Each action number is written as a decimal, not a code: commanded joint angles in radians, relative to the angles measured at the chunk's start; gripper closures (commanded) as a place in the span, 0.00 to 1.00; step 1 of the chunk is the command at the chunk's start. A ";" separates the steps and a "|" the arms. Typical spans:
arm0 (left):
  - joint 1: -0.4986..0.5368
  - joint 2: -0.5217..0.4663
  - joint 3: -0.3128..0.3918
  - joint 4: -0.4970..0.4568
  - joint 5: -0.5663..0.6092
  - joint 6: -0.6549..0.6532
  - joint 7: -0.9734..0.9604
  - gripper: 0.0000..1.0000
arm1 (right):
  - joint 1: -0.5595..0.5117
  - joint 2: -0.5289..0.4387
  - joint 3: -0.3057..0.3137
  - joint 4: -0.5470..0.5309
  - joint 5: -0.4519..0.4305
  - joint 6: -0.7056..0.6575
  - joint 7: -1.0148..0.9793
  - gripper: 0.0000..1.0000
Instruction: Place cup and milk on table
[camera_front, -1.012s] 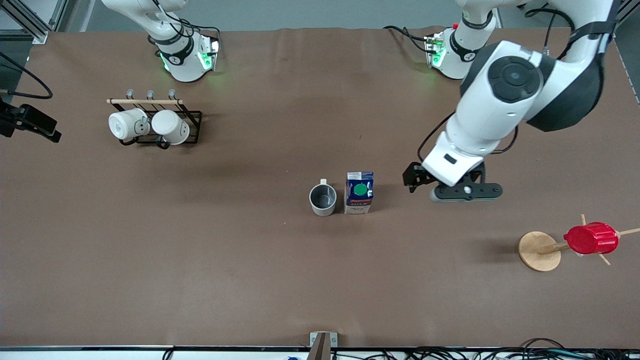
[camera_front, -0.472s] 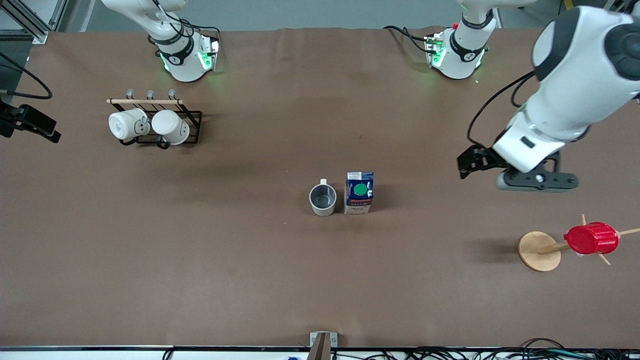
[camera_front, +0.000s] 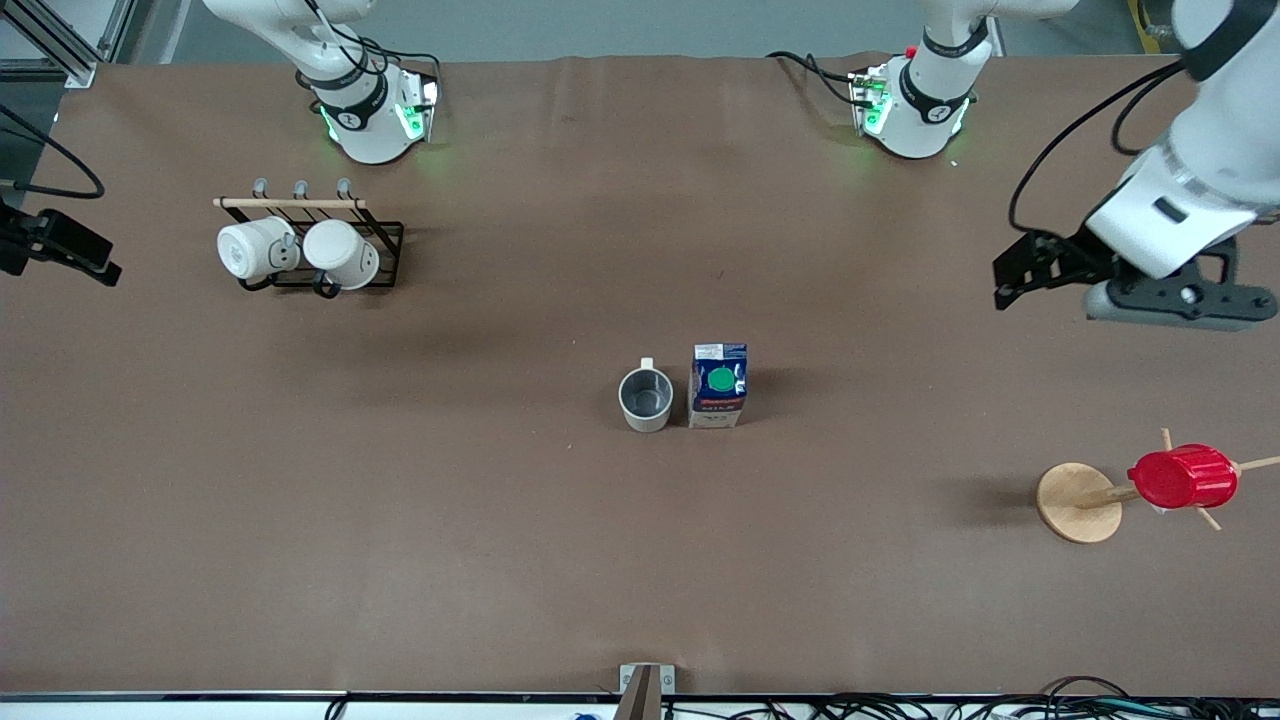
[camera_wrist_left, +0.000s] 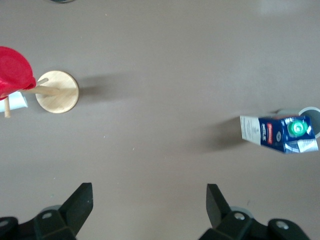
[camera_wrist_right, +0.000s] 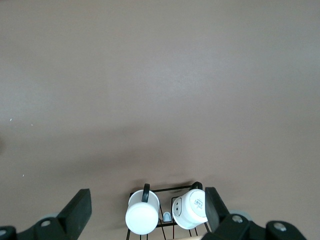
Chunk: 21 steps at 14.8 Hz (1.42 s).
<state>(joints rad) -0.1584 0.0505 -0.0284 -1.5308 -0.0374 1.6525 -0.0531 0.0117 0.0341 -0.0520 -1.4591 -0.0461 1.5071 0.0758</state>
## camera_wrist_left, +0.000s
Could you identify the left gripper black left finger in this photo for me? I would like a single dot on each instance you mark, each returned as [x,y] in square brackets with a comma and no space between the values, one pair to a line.
[77,210]

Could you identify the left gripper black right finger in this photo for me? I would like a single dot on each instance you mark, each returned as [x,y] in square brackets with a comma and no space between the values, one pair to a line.
[216,210]

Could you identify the blue white milk carton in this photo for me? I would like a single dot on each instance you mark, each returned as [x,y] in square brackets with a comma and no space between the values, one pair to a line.
[270,132]

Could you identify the grey ceramic mug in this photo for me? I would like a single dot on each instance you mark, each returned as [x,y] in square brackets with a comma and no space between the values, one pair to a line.
[317,125]

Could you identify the red plastic cup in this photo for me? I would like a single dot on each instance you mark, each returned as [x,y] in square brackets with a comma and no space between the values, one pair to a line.
[12,70]

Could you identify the wooden mug tree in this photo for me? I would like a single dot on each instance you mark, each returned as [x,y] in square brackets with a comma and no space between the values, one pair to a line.
[60,100]

